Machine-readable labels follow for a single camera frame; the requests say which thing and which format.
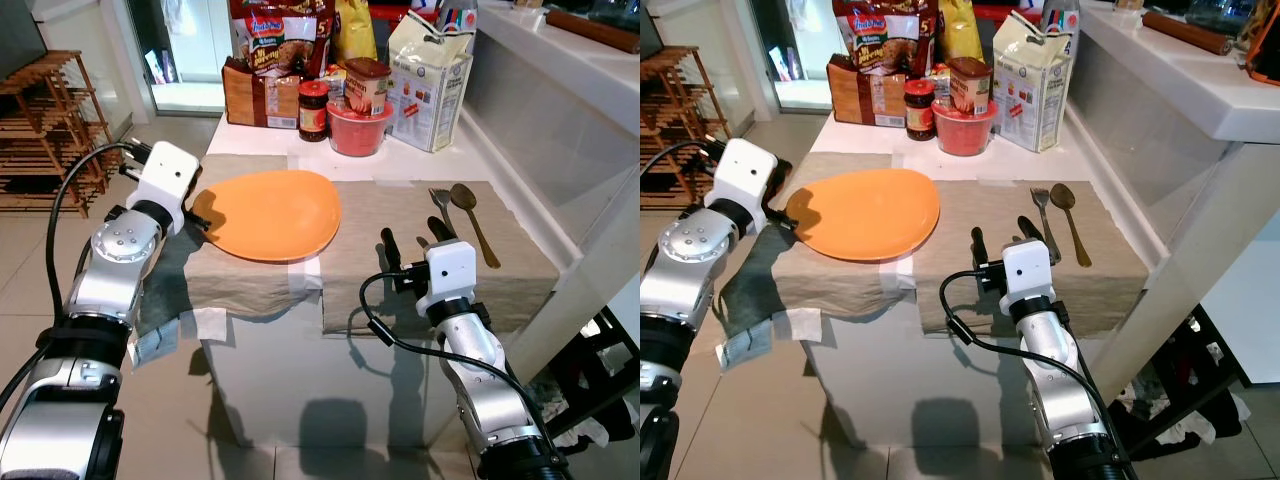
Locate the orange plate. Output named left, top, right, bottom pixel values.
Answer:
left=785, top=167, right=942, bottom=264
left=190, top=169, right=343, bottom=265

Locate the metal fork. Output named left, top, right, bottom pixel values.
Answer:
left=1029, top=186, right=1063, bottom=267
left=428, top=186, right=459, bottom=241

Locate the bronze metal spoon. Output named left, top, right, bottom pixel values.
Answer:
left=1049, top=182, right=1094, bottom=269
left=449, top=182, right=502, bottom=270

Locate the beige linen cloth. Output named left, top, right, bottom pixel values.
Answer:
left=912, top=180, right=1151, bottom=337
left=320, top=180, right=563, bottom=337
left=138, top=153, right=333, bottom=341
left=720, top=150, right=926, bottom=336

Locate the red plastic bowl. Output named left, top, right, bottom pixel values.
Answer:
left=326, top=98, right=395, bottom=158
left=932, top=98, right=999, bottom=157

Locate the brown cardboard box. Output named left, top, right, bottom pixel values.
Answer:
left=827, top=55, right=909, bottom=128
left=222, top=57, right=303, bottom=129

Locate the white table block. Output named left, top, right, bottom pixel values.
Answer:
left=800, top=115, right=1131, bottom=451
left=200, top=115, right=601, bottom=451

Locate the white flour bag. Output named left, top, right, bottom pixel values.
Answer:
left=386, top=10, right=477, bottom=154
left=992, top=10, right=1076, bottom=154

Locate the red-lidded chili jar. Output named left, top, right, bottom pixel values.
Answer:
left=904, top=79, right=937, bottom=142
left=297, top=79, right=331, bottom=143

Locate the brown wooden rack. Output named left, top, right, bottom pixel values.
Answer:
left=0, top=50, right=126, bottom=216
left=640, top=45, right=731, bottom=211

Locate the brown tin can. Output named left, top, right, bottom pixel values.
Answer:
left=948, top=57, right=995, bottom=116
left=343, top=57, right=392, bottom=117

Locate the glass door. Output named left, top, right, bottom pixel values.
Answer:
left=745, top=0, right=836, bottom=111
left=125, top=0, right=241, bottom=116

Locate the white counter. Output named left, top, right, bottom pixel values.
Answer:
left=470, top=0, right=641, bottom=371
left=1065, top=0, right=1280, bottom=381

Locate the red instant noodle bag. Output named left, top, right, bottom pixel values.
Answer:
left=228, top=0, right=338, bottom=79
left=832, top=0, right=939, bottom=76

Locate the yellow snack bag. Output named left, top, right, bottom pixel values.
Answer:
left=937, top=0, right=986, bottom=63
left=333, top=0, right=379, bottom=63

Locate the brown wooden rolling pin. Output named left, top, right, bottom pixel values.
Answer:
left=540, top=8, right=641, bottom=55
left=1142, top=8, right=1236, bottom=57

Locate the orange object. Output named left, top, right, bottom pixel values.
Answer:
left=1240, top=15, right=1280, bottom=83

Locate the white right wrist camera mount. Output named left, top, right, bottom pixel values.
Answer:
left=998, top=239, right=1057, bottom=306
left=414, top=241, right=487, bottom=319

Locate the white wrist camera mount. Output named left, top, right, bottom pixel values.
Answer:
left=998, top=239, right=1057, bottom=306
left=127, top=141, right=202, bottom=214
left=714, top=138, right=782, bottom=209
left=414, top=241, right=487, bottom=319

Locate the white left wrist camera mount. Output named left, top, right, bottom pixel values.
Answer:
left=127, top=141, right=202, bottom=214
left=714, top=138, right=782, bottom=209

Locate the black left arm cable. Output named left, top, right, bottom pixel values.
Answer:
left=0, top=142, right=153, bottom=421
left=640, top=140, right=723, bottom=186

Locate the black metal frame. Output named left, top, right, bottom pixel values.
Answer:
left=520, top=305, right=641, bottom=451
left=1105, top=305, right=1246, bottom=461

